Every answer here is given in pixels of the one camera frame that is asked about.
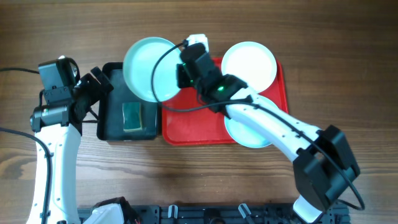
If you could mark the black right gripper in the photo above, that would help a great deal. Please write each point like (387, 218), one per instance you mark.
(181, 75)

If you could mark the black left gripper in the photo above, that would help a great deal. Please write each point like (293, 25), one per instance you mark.
(94, 83)

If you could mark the green yellow sponge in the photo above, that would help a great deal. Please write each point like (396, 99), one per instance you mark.
(132, 120)

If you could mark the light blue plate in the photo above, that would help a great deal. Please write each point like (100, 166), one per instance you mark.
(149, 76)

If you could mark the white plate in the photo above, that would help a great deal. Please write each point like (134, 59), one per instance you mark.
(251, 62)

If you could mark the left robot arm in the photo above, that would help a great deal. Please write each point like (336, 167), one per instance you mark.
(57, 126)

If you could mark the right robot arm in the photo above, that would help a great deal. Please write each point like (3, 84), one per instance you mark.
(323, 162)

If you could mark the black plastic tray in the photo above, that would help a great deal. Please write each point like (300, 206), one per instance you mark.
(110, 125)

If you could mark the red plastic tray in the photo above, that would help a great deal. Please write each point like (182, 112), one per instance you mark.
(206, 127)

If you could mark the pale green plate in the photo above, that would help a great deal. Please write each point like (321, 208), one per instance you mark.
(244, 135)

